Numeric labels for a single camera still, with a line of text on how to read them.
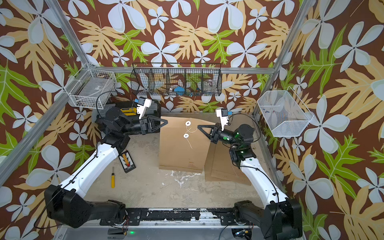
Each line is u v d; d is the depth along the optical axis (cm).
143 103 57
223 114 59
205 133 64
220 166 91
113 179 86
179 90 94
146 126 57
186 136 67
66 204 40
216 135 59
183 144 68
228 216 74
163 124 61
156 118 60
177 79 99
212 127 61
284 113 84
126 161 92
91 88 86
